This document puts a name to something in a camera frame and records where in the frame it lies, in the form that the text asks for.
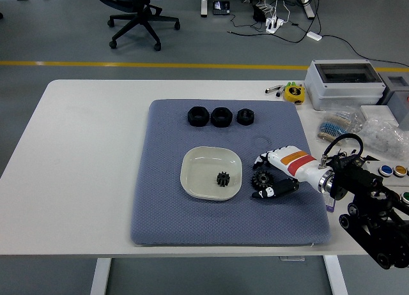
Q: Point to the control box with coloured buttons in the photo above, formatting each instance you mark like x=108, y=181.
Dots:
x=386, y=170

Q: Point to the small black hex nut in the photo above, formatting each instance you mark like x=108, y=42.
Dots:
x=245, y=117

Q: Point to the white power adapter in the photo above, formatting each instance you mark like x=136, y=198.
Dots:
x=314, y=36

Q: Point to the blue-grey quilted mat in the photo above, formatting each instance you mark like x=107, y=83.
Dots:
x=223, y=221

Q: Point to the grey electrical enclosure box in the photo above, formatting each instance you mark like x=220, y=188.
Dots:
x=338, y=94

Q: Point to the large black hex nut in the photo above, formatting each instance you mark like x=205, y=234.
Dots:
x=222, y=117
x=197, y=117

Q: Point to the bag of clear parts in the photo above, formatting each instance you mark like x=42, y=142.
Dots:
x=381, y=135

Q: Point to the black desk phone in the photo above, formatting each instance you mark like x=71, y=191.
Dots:
x=221, y=7

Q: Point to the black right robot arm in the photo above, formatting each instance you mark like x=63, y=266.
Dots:
x=364, y=193

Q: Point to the white under-table bracket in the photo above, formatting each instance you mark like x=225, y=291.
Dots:
x=292, y=258

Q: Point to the white square plate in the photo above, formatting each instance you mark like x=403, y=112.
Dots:
x=201, y=167

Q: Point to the large black gear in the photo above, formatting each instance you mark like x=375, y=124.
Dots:
x=262, y=179

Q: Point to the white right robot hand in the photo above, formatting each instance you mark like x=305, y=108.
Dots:
x=294, y=162

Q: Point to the black power brick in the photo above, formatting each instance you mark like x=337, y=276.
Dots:
x=259, y=12

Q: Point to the white power strip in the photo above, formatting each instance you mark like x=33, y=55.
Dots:
x=274, y=23

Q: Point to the purple printed card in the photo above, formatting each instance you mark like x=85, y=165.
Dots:
x=329, y=205

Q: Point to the bag of blue resistors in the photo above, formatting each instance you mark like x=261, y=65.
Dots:
x=335, y=127

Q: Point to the black office chair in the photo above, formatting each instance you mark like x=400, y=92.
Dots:
x=140, y=11

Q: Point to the silver and black pen tool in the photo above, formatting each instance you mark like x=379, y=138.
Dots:
x=273, y=89

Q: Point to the white table leg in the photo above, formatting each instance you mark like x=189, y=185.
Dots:
x=335, y=276
x=100, y=276

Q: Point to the grey box with red button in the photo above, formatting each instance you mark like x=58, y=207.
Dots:
x=399, y=110

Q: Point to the green capped tool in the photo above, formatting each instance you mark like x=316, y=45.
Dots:
x=290, y=83

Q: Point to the yellow tape measure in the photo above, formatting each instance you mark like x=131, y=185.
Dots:
x=294, y=93

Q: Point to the white flat box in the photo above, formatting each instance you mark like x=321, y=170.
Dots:
x=378, y=113

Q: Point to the small black gear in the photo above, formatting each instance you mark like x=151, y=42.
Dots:
x=223, y=179

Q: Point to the white desk leg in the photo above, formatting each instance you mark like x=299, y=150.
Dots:
x=307, y=6
x=204, y=3

